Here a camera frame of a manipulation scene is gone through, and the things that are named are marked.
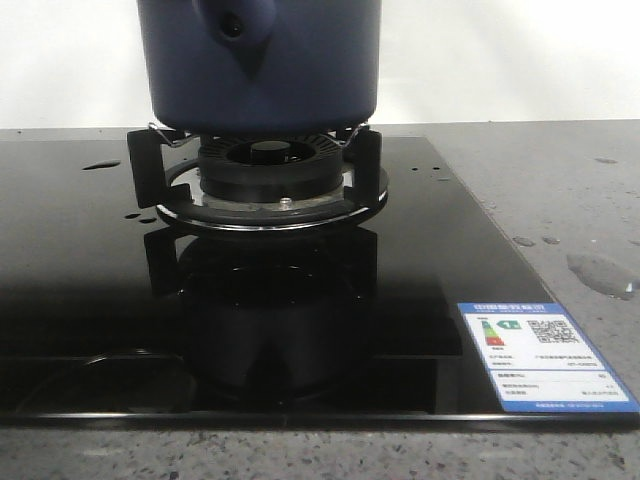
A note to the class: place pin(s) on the black pot support grate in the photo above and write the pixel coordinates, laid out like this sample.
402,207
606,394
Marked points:
177,196

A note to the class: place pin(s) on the dark blue cooking pot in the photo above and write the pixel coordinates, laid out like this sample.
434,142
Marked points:
261,67

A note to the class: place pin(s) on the black gas burner head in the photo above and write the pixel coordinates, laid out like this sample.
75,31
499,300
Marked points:
266,169

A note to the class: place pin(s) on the black glass gas stove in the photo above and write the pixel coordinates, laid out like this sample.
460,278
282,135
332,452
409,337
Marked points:
110,318

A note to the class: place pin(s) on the blue energy label sticker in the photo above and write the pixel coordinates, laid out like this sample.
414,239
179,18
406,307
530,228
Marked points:
539,361

